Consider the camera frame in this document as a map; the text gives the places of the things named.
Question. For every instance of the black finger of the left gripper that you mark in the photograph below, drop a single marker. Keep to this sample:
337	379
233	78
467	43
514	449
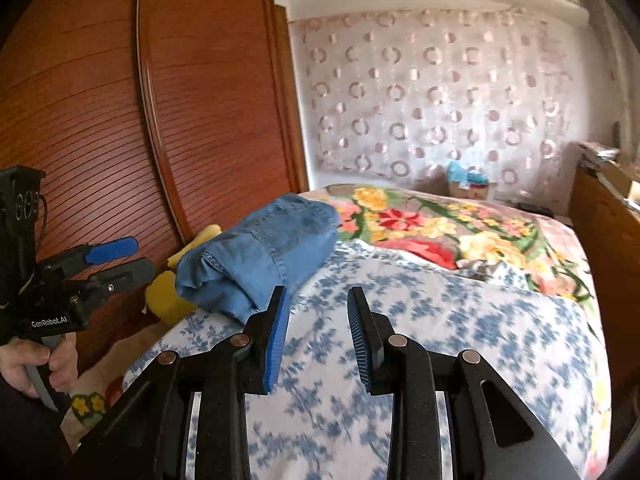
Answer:
122	278

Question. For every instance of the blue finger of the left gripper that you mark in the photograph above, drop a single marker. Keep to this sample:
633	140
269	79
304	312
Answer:
111	251

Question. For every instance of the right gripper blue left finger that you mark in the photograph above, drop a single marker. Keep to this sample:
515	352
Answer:
267	332

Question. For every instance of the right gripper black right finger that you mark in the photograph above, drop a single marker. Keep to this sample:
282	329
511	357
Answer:
370	331

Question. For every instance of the person's left hand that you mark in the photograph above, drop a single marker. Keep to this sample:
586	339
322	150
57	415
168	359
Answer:
62	363

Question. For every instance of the yellow plush pillow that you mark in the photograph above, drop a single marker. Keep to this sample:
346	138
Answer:
161	296

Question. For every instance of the folded blue denim jeans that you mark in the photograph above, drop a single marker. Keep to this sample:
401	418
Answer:
281	244

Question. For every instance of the blue floral white quilt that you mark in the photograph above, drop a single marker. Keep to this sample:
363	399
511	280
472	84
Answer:
490	381

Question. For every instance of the butterfly embroidered cushion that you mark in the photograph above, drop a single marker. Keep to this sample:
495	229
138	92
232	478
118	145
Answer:
101	385

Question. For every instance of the colourful floral blanket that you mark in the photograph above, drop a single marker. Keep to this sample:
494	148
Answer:
450	232

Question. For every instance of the wooden louvered wardrobe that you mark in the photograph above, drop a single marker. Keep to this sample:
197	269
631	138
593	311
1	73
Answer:
149	118

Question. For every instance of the cardboard box with blue bag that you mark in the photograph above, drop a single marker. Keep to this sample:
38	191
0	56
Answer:
465	183

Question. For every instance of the circle patterned sheer curtain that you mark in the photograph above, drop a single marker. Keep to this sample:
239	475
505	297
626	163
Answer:
396	96

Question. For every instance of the long wooden sideboard cabinet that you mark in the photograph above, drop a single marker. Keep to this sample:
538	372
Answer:
609	233

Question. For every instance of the stack of papers on sideboard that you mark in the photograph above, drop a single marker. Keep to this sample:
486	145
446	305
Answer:
594	154

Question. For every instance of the open cardboard box on sideboard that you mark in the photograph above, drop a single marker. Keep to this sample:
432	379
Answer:
622	179

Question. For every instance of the side window curtain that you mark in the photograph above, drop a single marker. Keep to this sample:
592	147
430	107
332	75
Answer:
614	39

